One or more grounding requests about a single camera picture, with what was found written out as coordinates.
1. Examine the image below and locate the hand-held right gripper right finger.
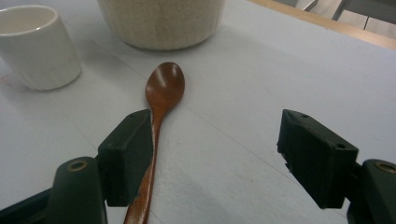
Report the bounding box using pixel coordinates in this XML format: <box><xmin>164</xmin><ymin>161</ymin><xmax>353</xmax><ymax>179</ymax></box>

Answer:
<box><xmin>276</xmin><ymin>108</ymin><xmax>360</xmax><ymax>210</ymax></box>

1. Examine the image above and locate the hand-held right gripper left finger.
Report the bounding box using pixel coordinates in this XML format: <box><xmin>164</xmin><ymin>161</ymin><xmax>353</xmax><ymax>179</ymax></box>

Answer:
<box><xmin>97</xmin><ymin>108</ymin><xmax>155</xmax><ymax>208</ymax></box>

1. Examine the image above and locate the brown wooden spoon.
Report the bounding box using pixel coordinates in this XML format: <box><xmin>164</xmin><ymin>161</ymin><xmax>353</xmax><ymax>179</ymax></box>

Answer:
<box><xmin>123</xmin><ymin>62</ymin><xmax>186</xmax><ymax>224</ymax></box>

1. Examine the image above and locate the white cup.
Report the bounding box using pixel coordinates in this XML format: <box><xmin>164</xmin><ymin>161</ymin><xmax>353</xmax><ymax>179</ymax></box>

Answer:
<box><xmin>0</xmin><ymin>4</ymin><xmax>82</xmax><ymax>91</ymax></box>

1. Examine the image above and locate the cream rice container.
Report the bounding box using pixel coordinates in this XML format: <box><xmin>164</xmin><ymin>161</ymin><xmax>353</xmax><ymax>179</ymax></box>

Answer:
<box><xmin>96</xmin><ymin>0</ymin><xmax>226</xmax><ymax>51</ymax></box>

